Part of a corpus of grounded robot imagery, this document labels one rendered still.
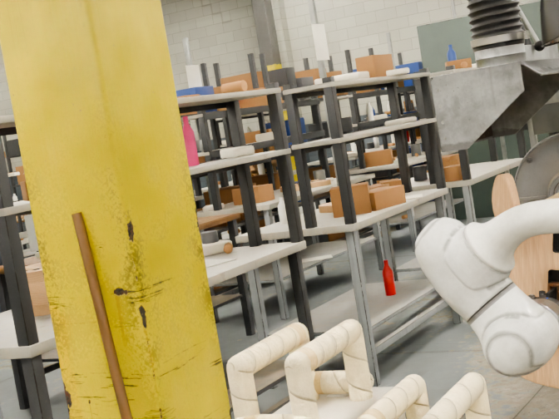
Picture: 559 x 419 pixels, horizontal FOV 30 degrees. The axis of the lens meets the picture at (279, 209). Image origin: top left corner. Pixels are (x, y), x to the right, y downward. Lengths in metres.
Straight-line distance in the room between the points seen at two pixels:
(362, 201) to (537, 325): 4.36
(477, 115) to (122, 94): 0.81
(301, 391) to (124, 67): 1.24
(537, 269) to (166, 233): 0.84
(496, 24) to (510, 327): 0.67
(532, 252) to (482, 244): 0.39
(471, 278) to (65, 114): 1.05
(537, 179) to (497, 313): 0.57
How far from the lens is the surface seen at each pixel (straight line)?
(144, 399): 2.38
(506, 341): 1.68
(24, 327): 3.56
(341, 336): 1.37
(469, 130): 1.95
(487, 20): 2.10
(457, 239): 1.72
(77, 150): 2.35
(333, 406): 1.43
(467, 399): 1.31
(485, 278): 1.71
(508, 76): 1.93
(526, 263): 2.09
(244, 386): 1.31
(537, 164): 2.22
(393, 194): 6.22
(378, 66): 6.24
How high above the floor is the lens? 1.49
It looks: 5 degrees down
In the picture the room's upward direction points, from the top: 9 degrees counter-clockwise
